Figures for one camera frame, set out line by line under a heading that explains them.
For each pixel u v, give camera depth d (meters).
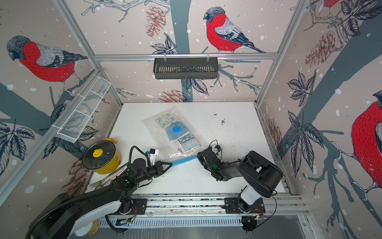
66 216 0.42
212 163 0.70
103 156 0.80
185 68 1.06
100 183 0.81
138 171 0.64
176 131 1.01
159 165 0.73
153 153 0.78
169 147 0.96
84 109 0.89
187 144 0.95
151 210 0.73
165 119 1.08
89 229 0.63
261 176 0.45
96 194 0.49
